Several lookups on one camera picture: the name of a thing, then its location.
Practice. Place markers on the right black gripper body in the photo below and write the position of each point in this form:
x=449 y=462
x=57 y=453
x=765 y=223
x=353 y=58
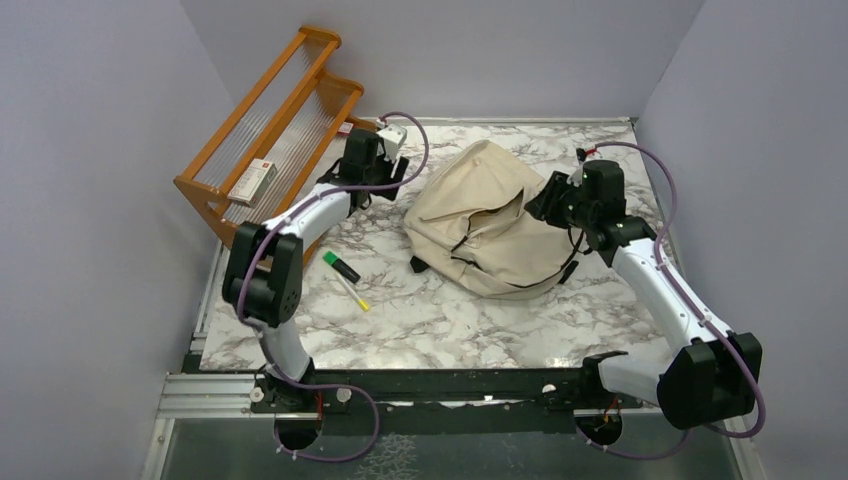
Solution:
x=563 y=204

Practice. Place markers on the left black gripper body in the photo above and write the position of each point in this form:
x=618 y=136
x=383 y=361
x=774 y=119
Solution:
x=379 y=174

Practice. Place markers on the beige canvas backpack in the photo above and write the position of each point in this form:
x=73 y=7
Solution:
x=469 y=224

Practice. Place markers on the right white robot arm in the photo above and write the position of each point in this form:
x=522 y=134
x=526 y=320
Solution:
x=676 y=318

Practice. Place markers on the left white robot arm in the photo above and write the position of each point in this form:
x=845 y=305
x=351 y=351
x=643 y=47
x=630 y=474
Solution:
x=264 y=275

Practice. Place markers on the small red white card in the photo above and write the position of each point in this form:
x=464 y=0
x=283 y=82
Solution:
x=345 y=128

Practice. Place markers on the orange wooden shelf rack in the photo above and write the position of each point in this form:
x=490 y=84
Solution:
x=290 y=117

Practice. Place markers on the green black highlighter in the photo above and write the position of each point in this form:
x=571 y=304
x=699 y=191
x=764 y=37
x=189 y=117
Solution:
x=341 y=267

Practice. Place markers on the white red small box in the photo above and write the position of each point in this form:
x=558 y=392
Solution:
x=253 y=183

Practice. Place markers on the white yellow marker pen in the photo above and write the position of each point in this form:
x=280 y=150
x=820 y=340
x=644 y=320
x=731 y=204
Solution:
x=348 y=287

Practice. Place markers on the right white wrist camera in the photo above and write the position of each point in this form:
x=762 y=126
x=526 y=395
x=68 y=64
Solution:
x=577 y=177

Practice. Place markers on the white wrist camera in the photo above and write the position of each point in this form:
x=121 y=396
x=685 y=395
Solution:
x=577 y=177
x=392 y=137

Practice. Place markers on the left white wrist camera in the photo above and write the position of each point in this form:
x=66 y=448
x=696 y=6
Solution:
x=392 y=137

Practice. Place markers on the black metal base frame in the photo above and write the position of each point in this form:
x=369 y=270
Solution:
x=410 y=401

